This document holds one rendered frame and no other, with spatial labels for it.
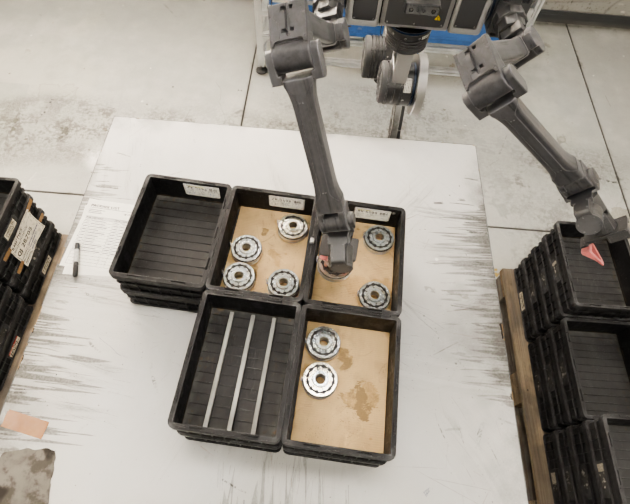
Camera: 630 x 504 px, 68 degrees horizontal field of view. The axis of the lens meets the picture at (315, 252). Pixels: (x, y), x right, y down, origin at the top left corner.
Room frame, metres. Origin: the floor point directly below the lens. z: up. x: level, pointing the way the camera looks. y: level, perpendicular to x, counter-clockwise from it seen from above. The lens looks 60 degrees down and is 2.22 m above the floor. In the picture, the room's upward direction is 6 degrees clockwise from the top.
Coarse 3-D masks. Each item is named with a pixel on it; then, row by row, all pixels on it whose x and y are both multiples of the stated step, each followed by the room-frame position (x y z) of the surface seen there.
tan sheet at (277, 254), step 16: (240, 208) 0.94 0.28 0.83; (256, 208) 0.95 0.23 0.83; (240, 224) 0.88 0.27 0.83; (256, 224) 0.88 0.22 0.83; (272, 224) 0.89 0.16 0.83; (272, 240) 0.82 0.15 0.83; (304, 240) 0.84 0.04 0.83; (272, 256) 0.76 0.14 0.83; (288, 256) 0.77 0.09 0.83; (304, 256) 0.77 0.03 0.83; (256, 272) 0.69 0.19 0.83; (272, 272) 0.70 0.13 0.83; (256, 288) 0.64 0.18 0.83
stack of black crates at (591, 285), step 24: (552, 240) 1.14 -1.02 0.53; (576, 240) 1.18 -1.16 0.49; (624, 240) 1.14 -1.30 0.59; (528, 264) 1.15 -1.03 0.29; (552, 264) 1.04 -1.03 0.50; (576, 264) 1.06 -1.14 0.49; (600, 264) 1.07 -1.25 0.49; (624, 264) 1.04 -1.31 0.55; (528, 288) 1.03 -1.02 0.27; (552, 288) 0.94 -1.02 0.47; (576, 288) 0.94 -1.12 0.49; (600, 288) 0.95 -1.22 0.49; (624, 288) 0.95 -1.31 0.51; (528, 312) 0.94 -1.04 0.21; (552, 312) 0.85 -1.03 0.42; (576, 312) 0.82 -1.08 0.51; (600, 312) 0.82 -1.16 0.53; (624, 312) 0.82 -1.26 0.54; (528, 336) 0.83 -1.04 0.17
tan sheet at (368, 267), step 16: (368, 224) 0.93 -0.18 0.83; (320, 240) 0.84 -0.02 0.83; (368, 256) 0.80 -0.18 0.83; (384, 256) 0.80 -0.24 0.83; (352, 272) 0.73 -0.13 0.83; (368, 272) 0.74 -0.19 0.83; (384, 272) 0.74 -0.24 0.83; (320, 288) 0.66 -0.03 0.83; (336, 288) 0.67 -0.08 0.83; (352, 288) 0.67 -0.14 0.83; (352, 304) 0.61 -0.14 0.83
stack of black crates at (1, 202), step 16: (0, 192) 1.13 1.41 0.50; (16, 192) 1.09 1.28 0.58; (0, 208) 1.05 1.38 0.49; (16, 208) 1.04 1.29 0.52; (32, 208) 1.11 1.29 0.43; (0, 224) 0.92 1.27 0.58; (16, 224) 0.98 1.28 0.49; (48, 224) 1.12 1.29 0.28; (0, 240) 0.87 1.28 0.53; (48, 240) 1.05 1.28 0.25; (0, 256) 0.82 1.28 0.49; (32, 256) 0.93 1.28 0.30; (48, 256) 0.99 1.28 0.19; (0, 272) 0.77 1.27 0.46; (16, 272) 0.81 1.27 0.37; (32, 272) 0.87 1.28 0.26; (16, 288) 0.76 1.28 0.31; (32, 288) 0.81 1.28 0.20; (32, 304) 0.75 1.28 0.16
